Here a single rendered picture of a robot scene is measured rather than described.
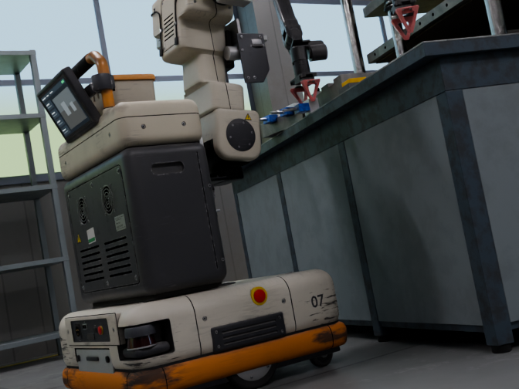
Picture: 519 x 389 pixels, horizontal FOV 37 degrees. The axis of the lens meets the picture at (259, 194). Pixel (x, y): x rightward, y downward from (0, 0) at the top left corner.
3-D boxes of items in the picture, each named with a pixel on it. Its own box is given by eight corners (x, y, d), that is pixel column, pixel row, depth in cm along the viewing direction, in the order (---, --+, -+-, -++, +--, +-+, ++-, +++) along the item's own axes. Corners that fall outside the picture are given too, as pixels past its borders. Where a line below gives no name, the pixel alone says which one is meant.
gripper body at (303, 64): (306, 85, 276) (303, 65, 277) (318, 76, 267) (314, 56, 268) (290, 86, 274) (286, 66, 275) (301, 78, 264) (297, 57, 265)
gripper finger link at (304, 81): (316, 104, 272) (310, 78, 273) (324, 98, 265) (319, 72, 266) (298, 106, 269) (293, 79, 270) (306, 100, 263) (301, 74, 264)
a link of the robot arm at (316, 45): (285, 44, 279) (289, 28, 272) (314, 41, 282) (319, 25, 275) (293, 69, 274) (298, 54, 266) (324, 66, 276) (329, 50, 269)
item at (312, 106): (286, 116, 263) (283, 101, 264) (280, 120, 268) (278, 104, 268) (320, 112, 268) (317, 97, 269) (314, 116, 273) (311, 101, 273)
